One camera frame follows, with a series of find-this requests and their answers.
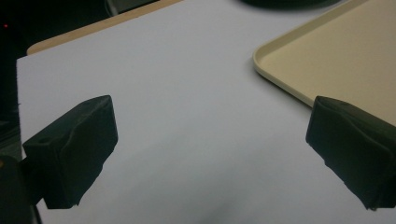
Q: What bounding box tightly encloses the white mat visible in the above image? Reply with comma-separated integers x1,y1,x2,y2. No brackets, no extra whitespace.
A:
16,0,396,224

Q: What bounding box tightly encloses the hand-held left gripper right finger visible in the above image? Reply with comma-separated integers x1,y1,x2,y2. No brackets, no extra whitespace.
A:
304,95,396,211

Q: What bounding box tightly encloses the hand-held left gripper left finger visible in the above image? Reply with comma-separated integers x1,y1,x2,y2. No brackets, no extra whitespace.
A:
21,94,120,210

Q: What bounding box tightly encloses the beige plastic tray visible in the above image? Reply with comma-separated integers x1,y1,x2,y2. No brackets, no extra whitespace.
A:
252,0,396,127

